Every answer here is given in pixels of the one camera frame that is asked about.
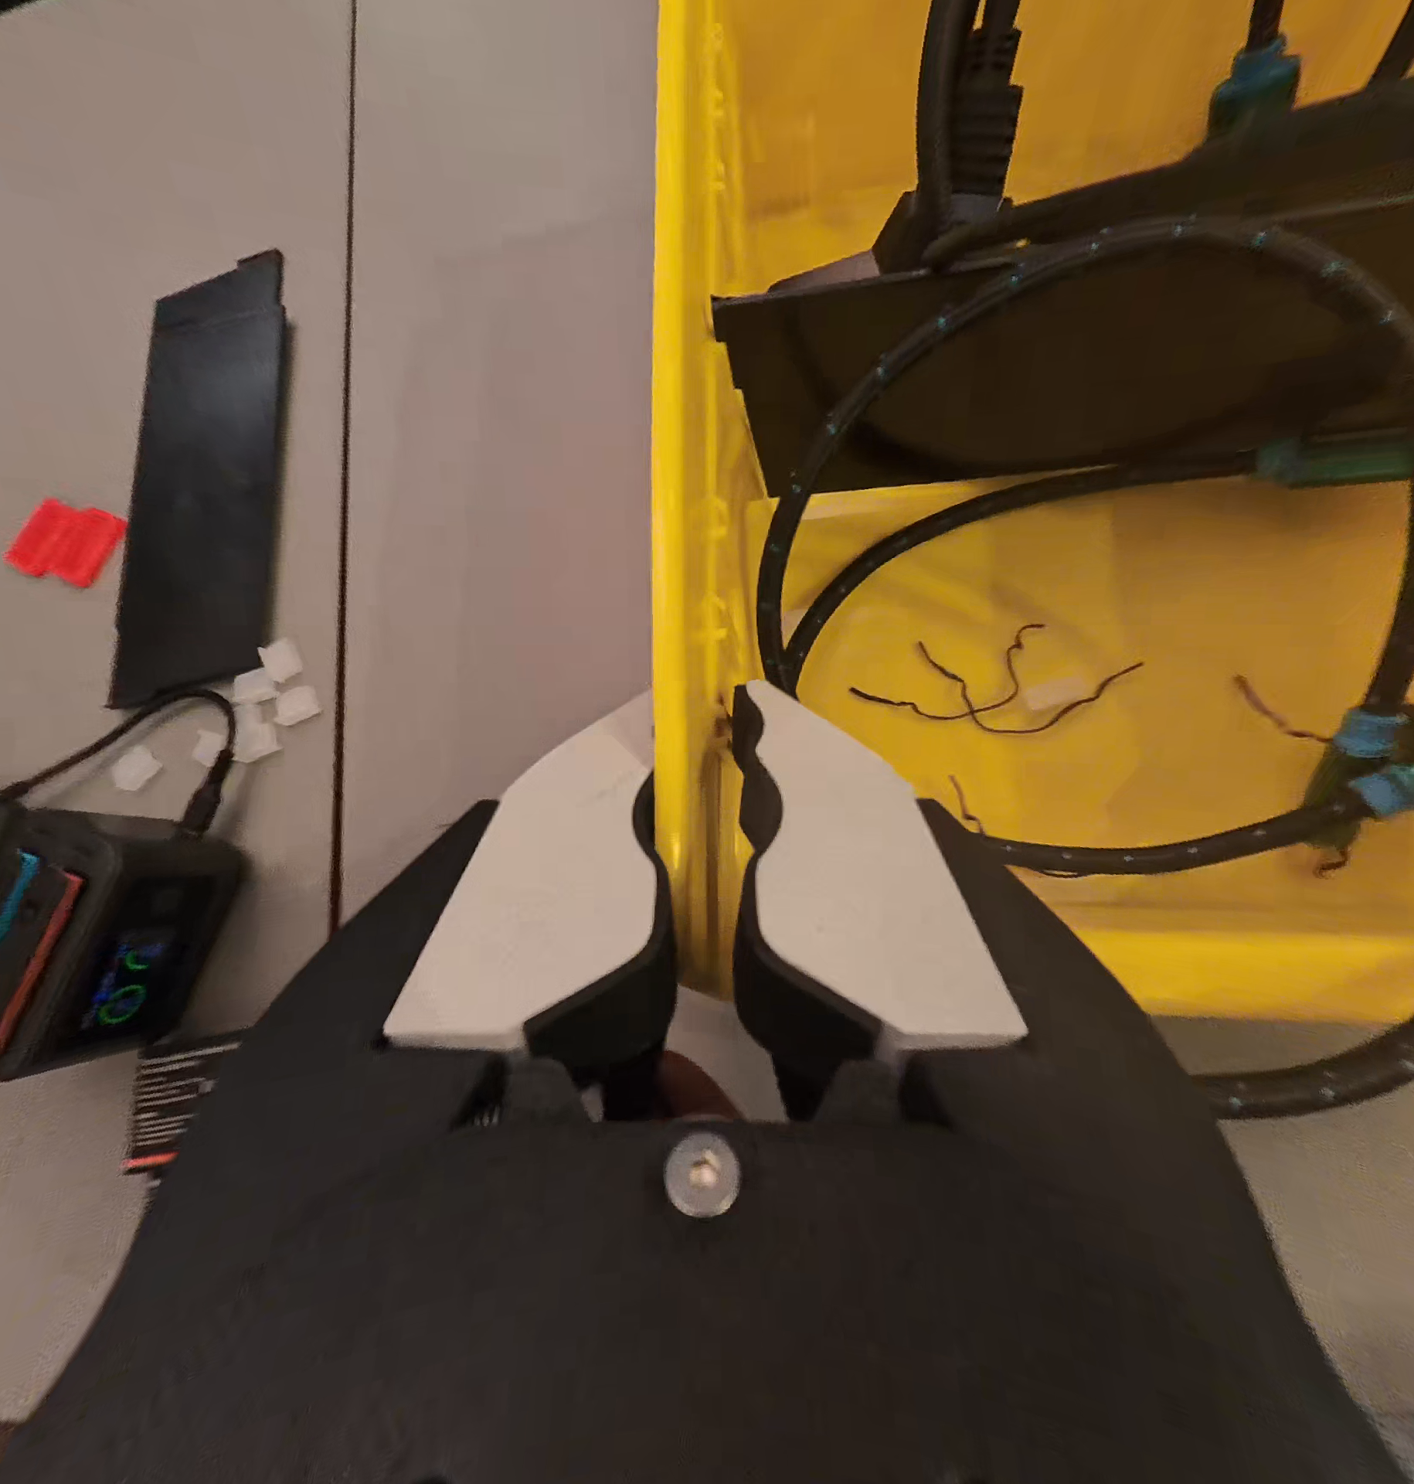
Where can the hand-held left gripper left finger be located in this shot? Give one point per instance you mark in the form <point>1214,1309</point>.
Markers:
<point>534,917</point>

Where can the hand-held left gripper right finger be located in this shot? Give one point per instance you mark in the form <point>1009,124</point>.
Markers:
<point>882,917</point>

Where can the yellow plastic bin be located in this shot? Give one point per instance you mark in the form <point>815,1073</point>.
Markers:
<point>1171,604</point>

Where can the group of small white pieces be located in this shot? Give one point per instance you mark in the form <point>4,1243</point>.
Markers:
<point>282,662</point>

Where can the black device with coloured screen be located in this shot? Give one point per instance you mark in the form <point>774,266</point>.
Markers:
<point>105,928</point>

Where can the black flat plastic plate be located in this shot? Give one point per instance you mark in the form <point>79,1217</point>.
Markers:
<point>198,465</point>

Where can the red plastic clip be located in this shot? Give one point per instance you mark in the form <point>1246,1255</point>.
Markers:
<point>65,541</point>

